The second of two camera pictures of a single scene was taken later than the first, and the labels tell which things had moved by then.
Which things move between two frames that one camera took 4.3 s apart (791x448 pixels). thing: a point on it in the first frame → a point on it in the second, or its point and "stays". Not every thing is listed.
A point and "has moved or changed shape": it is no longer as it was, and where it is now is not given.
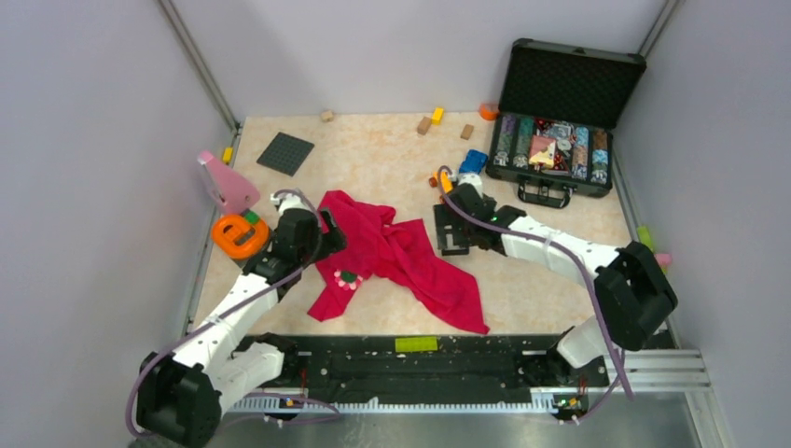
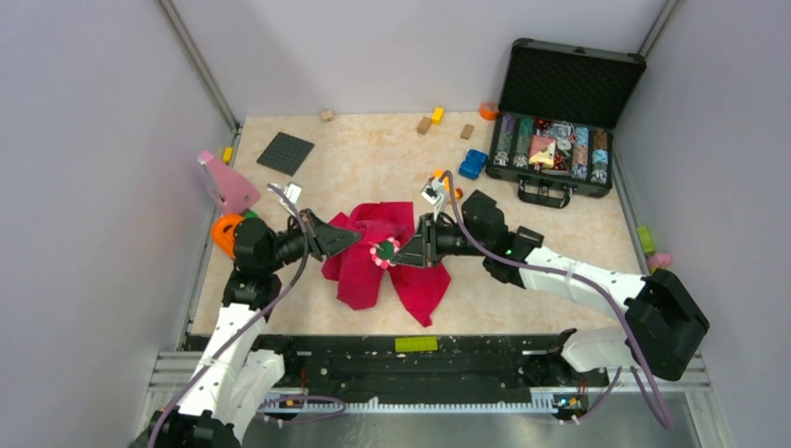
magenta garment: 396,258 has moved or changed shape
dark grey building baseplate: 285,153 stays
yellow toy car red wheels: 446,182 stays
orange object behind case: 488,111 stays
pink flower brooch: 347,279 → 382,253
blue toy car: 474,161 stays
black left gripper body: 308,250 stays
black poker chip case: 552,137 stays
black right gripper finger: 452,231 → 421,250
